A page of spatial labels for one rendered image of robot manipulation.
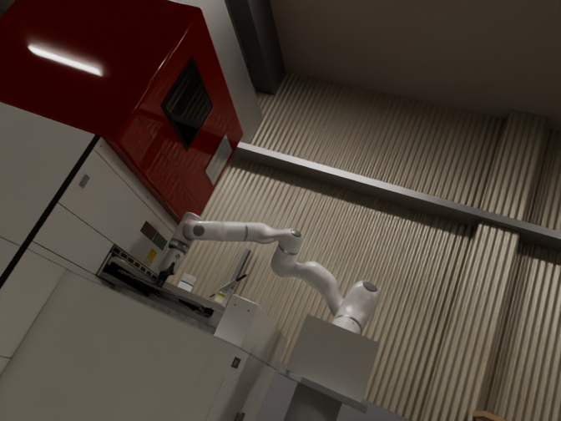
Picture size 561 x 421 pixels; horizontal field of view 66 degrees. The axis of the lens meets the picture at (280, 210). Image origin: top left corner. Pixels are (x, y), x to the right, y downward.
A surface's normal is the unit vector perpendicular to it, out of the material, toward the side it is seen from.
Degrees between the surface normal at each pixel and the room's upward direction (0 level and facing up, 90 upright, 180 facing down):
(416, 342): 90
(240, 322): 90
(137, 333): 90
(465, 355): 90
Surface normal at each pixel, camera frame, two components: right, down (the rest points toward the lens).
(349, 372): -0.16, -0.42
